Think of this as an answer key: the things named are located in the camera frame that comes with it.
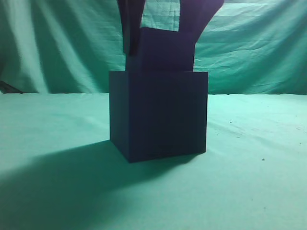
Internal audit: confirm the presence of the green table cloth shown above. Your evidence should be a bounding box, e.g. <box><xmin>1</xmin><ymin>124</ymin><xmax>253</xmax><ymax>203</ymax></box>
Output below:
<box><xmin>0</xmin><ymin>94</ymin><xmax>307</xmax><ymax>230</ymax></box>

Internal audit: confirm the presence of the green backdrop cloth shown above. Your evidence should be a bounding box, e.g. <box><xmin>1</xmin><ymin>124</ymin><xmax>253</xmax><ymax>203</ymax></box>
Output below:
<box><xmin>0</xmin><ymin>0</ymin><xmax>307</xmax><ymax>94</ymax></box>

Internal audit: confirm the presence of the large dark blue groove box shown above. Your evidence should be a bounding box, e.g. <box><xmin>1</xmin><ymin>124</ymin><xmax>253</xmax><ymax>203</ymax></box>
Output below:
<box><xmin>109</xmin><ymin>71</ymin><xmax>209</xmax><ymax>162</ymax></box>

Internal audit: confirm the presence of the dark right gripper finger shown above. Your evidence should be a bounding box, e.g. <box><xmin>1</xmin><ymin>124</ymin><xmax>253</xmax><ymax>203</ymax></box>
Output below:
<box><xmin>178</xmin><ymin>0</ymin><xmax>224</xmax><ymax>71</ymax></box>

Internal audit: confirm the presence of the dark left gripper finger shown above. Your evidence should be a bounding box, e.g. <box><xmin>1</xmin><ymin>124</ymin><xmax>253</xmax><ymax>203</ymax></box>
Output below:
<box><xmin>117</xmin><ymin>0</ymin><xmax>145</xmax><ymax>56</ymax></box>

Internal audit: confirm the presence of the small dark blue cube block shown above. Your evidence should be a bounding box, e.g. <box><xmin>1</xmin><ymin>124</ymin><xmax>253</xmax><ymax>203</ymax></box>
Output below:
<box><xmin>125</xmin><ymin>27</ymin><xmax>196</xmax><ymax>71</ymax></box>

